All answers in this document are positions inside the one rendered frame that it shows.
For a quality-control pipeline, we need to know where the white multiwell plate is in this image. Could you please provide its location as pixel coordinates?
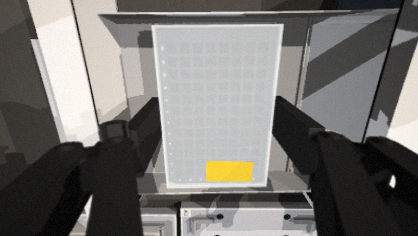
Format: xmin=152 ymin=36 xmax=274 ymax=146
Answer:
xmin=69 ymin=227 xmax=160 ymax=236

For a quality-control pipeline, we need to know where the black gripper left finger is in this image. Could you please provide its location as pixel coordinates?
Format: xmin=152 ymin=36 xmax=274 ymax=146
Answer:
xmin=0 ymin=97 xmax=162 ymax=236

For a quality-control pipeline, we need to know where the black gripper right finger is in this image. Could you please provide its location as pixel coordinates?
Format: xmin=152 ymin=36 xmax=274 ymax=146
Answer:
xmin=272 ymin=96 xmax=418 ymax=236

